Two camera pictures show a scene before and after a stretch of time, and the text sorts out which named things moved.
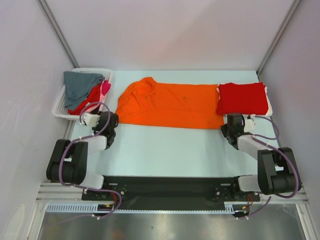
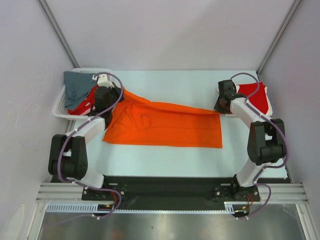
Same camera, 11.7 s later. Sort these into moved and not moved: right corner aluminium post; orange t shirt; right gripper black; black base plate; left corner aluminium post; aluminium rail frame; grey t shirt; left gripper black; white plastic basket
Moved: left gripper black; right gripper black; orange t shirt
Not moved: white plastic basket; right corner aluminium post; left corner aluminium post; black base plate; grey t shirt; aluminium rail frame
